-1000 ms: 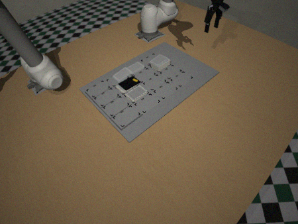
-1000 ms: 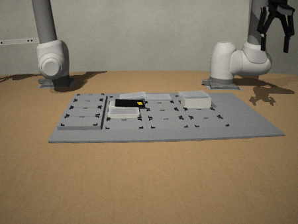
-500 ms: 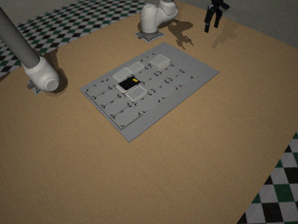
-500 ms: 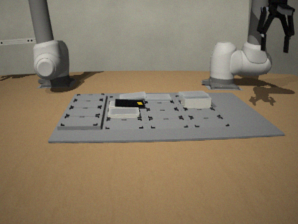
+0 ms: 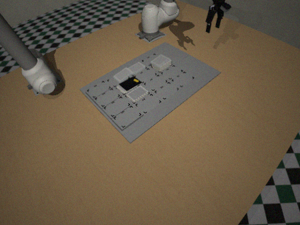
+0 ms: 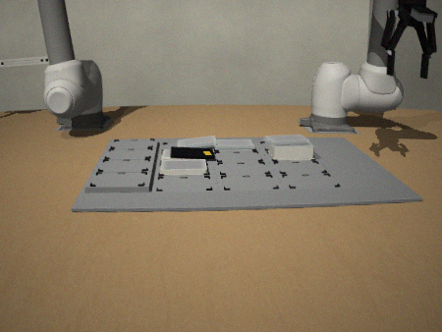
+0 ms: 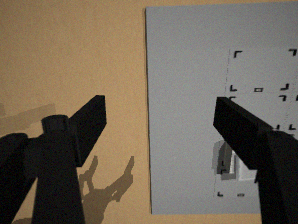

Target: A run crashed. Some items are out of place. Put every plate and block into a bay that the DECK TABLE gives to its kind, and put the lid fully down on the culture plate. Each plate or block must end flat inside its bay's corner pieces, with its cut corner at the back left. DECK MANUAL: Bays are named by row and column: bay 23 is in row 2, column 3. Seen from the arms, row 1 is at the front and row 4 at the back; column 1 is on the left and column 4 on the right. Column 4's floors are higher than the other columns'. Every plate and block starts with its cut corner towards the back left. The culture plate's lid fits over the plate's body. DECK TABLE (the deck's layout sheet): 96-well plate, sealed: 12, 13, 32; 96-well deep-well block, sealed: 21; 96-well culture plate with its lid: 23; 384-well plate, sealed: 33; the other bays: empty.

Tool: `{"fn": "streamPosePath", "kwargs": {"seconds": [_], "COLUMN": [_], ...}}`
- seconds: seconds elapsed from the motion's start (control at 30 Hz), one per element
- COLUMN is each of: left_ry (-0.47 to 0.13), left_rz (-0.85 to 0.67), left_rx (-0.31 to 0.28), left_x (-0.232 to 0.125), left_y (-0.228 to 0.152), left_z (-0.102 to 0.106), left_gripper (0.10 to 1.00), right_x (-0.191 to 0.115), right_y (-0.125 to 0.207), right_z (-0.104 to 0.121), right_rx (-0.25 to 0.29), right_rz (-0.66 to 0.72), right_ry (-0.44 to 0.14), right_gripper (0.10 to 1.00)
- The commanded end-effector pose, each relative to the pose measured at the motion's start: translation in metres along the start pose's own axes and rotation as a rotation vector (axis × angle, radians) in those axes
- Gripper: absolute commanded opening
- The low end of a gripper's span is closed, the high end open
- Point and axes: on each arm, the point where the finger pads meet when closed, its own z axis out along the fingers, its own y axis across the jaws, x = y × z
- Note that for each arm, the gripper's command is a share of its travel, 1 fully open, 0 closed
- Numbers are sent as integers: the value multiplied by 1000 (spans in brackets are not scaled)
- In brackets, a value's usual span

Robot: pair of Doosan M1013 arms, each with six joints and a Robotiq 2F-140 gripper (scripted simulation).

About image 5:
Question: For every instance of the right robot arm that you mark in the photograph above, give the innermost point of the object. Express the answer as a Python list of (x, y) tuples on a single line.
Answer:
[(33, 64)]

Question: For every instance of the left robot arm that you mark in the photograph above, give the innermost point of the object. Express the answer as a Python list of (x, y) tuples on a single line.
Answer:
[(153, 17)]

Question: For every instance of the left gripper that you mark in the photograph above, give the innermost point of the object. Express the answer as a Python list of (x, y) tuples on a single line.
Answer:
[(212, 11)]

